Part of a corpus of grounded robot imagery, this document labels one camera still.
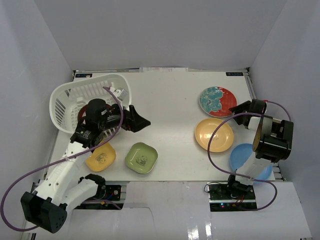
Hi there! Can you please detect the red and teal floral plate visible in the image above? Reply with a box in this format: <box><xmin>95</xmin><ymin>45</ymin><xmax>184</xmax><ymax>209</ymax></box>
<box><xmin>198</xmin><ymin>86</ymin><xmax>238</xmax><ymax>118</ymax></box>

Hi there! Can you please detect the dark red rimmed plate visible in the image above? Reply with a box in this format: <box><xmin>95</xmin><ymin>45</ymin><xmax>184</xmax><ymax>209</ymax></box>
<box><xmin>77</xmin><ymin>104</ymin><xmax>111</xmax><ymax>124</ymax></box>

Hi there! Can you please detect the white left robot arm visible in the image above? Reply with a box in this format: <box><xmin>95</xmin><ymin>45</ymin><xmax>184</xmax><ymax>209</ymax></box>
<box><xmin>20</xmin><ymin>98</ymin><xmax>151</xmax><ymax>234</ymax></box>

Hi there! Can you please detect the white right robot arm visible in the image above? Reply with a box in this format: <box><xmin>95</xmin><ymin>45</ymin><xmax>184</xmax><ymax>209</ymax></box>
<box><xmin>225</xmin><ymin>99</ymin><xmax>294</xmax><ymax>200</ymax></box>

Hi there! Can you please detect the white plastic dish bin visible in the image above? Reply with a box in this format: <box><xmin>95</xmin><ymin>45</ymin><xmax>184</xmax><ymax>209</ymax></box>
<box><xmin>49</xmin><ymin>72</ymin><xmax>132</xmax><ymax>135</ymax></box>

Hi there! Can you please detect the pale orange round plate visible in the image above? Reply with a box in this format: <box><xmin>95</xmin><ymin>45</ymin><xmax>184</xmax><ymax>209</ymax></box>
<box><xmin>194</xmin><ymin>117</ymin><xmax>235</xmax><ymax>153</ymax></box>

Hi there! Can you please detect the green square panda dish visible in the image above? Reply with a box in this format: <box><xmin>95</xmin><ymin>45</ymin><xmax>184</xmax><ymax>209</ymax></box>
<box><xmin>124</xmin><ymin>142</ymin><xmax>158</xmax><ymax>175</ymax></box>

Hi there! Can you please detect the light blue plate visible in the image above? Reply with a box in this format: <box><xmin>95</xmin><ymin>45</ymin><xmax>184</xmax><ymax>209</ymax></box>
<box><xmin>229</xmin><ymin>143</ymin><xmax>272</xmax><ymax>181</ymax></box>

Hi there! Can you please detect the yellow square panda dish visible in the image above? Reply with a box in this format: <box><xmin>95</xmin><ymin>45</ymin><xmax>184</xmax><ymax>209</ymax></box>
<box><xmin>85</xmin><ymin>143</ymin><xmax>116</xmax><ymax>172</ymax></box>

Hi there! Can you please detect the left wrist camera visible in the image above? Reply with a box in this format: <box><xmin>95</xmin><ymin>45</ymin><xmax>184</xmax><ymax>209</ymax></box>
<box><xmin>110</xmin><ymin>86</ymin><xmax>129</xmax><ymax>101</ymax></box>

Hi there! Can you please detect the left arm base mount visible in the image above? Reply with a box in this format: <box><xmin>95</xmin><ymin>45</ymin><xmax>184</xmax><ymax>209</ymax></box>
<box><xmin>76</xmin><ymin>184</ymin><xmax>127</xmax><ymax>210</ymax></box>

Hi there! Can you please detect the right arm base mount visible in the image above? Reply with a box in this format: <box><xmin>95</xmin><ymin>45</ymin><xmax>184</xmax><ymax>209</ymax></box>
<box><xmin>203</xmin><ymin>181</ymin><xmax>258</xmax><ymax>213</ymax></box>

